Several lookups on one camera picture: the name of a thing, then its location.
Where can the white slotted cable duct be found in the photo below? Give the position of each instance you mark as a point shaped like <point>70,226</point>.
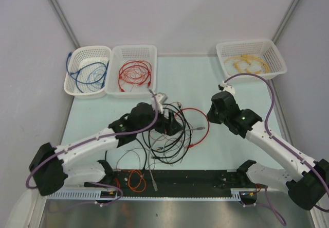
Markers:
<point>72,194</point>

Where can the white plastic basket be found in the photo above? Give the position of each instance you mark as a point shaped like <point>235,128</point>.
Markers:
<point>132,71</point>
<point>86,70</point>
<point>259,56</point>

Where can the left white plastic basket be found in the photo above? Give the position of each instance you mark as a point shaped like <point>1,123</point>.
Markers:
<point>86,70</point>

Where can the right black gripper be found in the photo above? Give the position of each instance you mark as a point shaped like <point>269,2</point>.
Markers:
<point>210,115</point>

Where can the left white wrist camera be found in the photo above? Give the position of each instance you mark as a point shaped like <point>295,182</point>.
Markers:
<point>158,100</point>

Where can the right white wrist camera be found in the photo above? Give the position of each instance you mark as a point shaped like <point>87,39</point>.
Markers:
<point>227,88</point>

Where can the black mounting base plate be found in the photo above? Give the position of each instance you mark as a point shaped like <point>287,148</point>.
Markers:
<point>179,183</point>

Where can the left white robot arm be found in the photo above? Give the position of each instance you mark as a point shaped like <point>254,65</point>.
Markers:
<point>55,167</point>

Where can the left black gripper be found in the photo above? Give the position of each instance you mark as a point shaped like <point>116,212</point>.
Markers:
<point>170,125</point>

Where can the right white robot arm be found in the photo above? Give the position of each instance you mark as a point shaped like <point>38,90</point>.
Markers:
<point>304,179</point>

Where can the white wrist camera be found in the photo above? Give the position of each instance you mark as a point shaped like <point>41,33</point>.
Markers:
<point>158,100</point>
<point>227,88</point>

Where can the middle white plastic basket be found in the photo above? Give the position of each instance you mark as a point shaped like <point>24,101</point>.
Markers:
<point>132,71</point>

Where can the right white plastic basket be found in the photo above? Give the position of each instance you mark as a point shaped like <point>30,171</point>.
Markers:
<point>259,56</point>

